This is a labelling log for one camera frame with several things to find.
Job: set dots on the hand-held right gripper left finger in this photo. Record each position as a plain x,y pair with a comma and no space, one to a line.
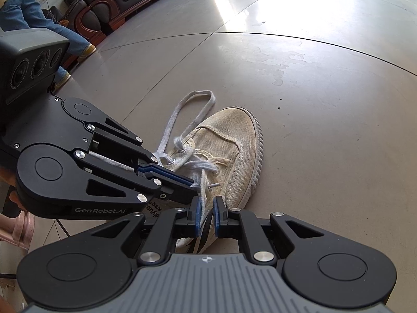
197,215

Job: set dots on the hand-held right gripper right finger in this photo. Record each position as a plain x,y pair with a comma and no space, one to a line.
216,216

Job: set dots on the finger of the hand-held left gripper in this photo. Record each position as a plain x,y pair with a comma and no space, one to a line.
176,190
143,151

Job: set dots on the white shoelace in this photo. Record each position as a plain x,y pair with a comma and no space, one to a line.
178,141

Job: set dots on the white canvas shoe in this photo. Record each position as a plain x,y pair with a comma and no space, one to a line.
234,137

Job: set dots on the person's left hand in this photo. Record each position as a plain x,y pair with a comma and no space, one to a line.
16,199

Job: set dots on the dark leather sofa wooden frame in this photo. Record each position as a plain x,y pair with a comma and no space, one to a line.
97,3

